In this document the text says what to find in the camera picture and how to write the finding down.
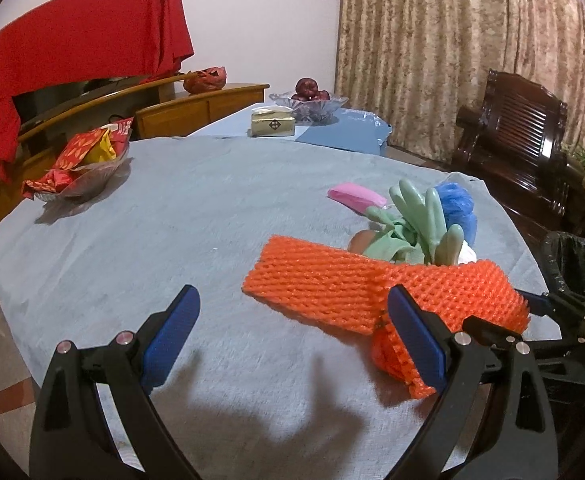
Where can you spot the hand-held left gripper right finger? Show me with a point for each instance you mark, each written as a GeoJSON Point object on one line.
{"type": "Point", "coordinates": [417, 340]}

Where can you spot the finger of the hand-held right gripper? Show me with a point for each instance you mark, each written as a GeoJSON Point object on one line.
{"type": "Point", "coordinates": [489, 331]}
{"type": "Point", "coordinates": [534, 302]}

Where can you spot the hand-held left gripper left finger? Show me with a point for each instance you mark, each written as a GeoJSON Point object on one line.
{"type": "Point", "coordinates": [170, 340]}

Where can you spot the black bagged trash bin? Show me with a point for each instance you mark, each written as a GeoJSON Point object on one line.
{"type": "Point", "coordinates": [577, 260]}

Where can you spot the white paper wad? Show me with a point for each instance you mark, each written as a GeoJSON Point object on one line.
{"type": "Point", "coordinates": [467, 254]}

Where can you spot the green rubber glove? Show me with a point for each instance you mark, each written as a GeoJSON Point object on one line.
{"type": "Point", "coordinates": [425, 220]}
{"type": "Point", "coordinates": [387, 247]}

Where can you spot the blue mesh bath puff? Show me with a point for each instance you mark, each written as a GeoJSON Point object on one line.
{"type": "Point", "coordinates": [457, 205]}

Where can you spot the brown round item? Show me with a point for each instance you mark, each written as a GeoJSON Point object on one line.
{"type": "Point", "coordinates": [360, 242]}

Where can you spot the pink plastic packet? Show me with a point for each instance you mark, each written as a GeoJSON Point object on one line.
{"type": "Point", "coordinates": [355, 195]}

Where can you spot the glass snack bowl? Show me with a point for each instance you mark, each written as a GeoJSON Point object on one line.
{"type": "Point", "coordinates": [92, 182]}

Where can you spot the dark wooden armchair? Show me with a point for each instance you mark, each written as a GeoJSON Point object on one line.
{"type": "Point", "coordinates": [517, 125]}

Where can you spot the small red snack packet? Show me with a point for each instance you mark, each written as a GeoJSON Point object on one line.
{"type": "Point", "coordinates": [47, 182]}

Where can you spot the yellow snack packet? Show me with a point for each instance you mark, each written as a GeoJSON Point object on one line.
{"type": "Point", "coordinates": [100, 147]}

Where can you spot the red patterned snack packet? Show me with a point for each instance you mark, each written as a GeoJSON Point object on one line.
{"type": "Point", "coordinates": [75, 150]}

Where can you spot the blue tablecloth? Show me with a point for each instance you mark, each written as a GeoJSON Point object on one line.
{"type": "Point", "coordinates": [342, 135]}

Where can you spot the wooden television cabinet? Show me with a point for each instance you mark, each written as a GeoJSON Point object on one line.
{"type": "Point", "coordinates": [192, 110]}

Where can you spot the cream tissue box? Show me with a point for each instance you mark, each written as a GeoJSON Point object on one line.
{"type": "Point", "coordinates": [272, 125]}

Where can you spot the glass fruit bowl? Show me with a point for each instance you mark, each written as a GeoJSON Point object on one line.
{"type": "Point", "coordinates": [312, 110]}

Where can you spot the red apple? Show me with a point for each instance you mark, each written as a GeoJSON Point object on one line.
{"type": "Point", "coordinates": [297, 96]}
{"type": "Point", "coordinates": [324, 95]}
{"type": "Point", "coordinates": [306, 86]}

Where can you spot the red bag on cabinet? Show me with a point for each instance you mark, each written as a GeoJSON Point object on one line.
{"type": "Point", "coordinates": [205, 80]}

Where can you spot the black television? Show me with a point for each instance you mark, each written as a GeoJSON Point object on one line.
{"type": "Point", "coordinates": [52, 100]}

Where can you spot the beige patterned curtain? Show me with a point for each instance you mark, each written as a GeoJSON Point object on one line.
{"type": "Point", "coordinates": [447, 35]}

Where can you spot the red cloth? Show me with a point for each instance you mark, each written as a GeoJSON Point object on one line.
{"type": "Point", "coordinates": [82, 35]}

